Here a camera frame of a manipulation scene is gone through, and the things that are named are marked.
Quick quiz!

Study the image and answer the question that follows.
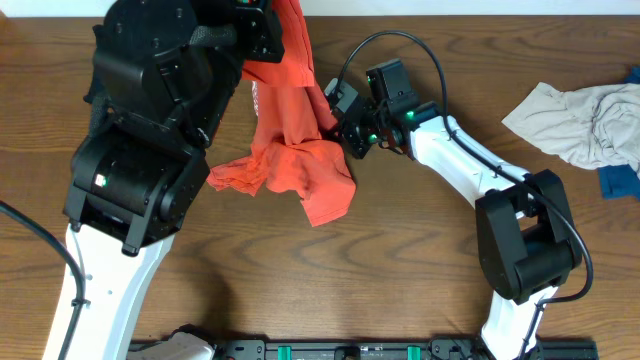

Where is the orange red t-shirt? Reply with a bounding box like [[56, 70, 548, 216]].
[[207, 0, 356, 226]]

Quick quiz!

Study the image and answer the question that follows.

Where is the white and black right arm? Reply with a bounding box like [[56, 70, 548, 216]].
[[324, 59, 598, 359]]

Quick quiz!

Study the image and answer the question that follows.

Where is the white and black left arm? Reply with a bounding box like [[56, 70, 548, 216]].
[[45, 0, 284, 359]]

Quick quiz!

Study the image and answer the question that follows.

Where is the folded black shirt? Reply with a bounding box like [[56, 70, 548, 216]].
[[83, 68, 109, 137]]

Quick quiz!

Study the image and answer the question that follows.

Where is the beige crumpled shirt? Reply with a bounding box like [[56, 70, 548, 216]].
[[502, 82, 639, 172]]

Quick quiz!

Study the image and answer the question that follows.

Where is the blue cloth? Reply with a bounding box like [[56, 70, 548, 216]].
[[596, 93, 639, 200]]

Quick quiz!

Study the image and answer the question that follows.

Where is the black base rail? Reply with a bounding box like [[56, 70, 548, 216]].
[[127, 324, 601, 360]]

